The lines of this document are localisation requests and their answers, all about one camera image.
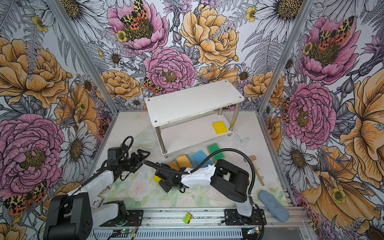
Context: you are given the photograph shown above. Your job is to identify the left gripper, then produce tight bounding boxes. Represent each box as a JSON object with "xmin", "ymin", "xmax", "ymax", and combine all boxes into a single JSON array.
[{"xmin": 119, "ymin": 149, "xmax": 151, "ymax": 174}]

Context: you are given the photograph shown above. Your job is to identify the yellow sponge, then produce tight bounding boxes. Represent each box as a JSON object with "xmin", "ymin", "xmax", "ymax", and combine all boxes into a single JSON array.
[
  {"xmin": 213, "ymin": 121, "xmax": 228, "ymax": 135},
  {"xmin": 153, "ymin": 176, "xmax": 162, "ymax": 184}
]

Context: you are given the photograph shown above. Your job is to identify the yellow sponge front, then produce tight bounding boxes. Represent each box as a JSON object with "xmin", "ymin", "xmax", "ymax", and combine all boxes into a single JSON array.
[{"xmin": 213, "ymin": 121, "xmax": 228, "ymax": 135}]

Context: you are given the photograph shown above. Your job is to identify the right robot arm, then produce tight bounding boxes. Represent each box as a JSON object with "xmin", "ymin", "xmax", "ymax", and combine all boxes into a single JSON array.
[{"xmin": 155, "ymin": 160, "xmax": 253, "ymax": 217}]

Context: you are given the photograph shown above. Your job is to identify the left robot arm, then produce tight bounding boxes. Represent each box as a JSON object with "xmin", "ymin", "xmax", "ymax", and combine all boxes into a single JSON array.
[{"xmin": 41, "ymin": 147, "xmax": 151, "ymax": 240}]

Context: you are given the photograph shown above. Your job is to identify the white two-tier shelf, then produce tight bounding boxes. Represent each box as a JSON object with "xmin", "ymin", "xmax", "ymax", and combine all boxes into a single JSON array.
[{"xmin": 146, "ymin": 80, "xmax": 245, "ymax": 156}]

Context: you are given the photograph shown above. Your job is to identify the orange sponge left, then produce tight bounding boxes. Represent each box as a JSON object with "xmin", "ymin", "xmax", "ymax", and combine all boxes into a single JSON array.
[{"xmin": 168, "ymin": 161, "xmax": 180, "ymax": 171}]

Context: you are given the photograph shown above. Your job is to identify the orange sponge right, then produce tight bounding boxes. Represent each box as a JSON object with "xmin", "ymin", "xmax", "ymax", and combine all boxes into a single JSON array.
[{"xmin": 176, "ymin": 155, "xmax": 193, "ymax": 169}]

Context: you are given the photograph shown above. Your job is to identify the blue sponge under orange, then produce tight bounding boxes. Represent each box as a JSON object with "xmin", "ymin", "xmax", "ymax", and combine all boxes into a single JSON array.
[{"xmin": 186, "ymin": 154, "xmax": 198, "ymax": 169}]

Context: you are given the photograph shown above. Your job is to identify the green orange small block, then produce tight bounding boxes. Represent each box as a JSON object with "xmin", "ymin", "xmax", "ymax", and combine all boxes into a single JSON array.
[{"xmin": 183, "ymin": 213, "xmax": 193, "ymax": 224}]

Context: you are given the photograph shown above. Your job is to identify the green sponge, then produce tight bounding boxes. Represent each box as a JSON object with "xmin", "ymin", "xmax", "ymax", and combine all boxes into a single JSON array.
[{"xmin": 206, "ymin": 142, "xmax": 226, "ymax": 163}]

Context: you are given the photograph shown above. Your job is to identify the small wooden mallet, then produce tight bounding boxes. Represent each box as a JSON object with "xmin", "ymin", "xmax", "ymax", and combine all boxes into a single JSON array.
[{"xmin": 248, "ymin": 155, "xmax": 265, "ymax": 187}]

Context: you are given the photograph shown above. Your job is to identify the blue grey oval pad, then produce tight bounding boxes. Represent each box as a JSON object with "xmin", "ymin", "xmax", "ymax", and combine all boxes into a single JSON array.
[{"xmin": 258, "ymin": 190, "xmax": 290, "ymax": 222}]

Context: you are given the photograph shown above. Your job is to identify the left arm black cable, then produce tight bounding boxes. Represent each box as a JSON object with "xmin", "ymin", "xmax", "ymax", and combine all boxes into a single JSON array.
[{"xmin": 38, "ymin": 135, "xmax": 135, "ymax": 240}]

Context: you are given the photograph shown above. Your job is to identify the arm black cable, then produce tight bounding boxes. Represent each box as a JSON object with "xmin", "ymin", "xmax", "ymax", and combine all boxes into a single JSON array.
[
  {"xmin": 38, "ymin": 135, "xmax": 135, "ymax": 240},
  {"xmin": 143, "ymin": 148, "xmax": 265, "ymax": 240}
]

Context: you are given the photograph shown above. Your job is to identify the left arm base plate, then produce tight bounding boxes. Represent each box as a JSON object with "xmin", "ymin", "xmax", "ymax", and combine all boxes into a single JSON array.
[{"xmin": 101, "ymin": 210, "xmax": 144, "ymax": 227}]

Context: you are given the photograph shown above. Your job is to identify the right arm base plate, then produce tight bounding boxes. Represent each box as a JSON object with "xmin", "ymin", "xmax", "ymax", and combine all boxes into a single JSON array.
[{"xmin": 222, "ymin": 208, "xmax": 267, "ymax": 226}]

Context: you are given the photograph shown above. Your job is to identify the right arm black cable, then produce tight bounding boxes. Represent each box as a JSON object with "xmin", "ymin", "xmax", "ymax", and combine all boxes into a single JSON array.
[{"xmin": 143, "ymin": 148, "xmax": 265, "ymax": 240}]

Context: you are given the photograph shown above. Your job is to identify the aluminium front rail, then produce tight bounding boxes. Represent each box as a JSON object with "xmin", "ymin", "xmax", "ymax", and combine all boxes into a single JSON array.
[{"xmin": 89, "ymin": 207, "xmax": 317, "ymax": 240}]

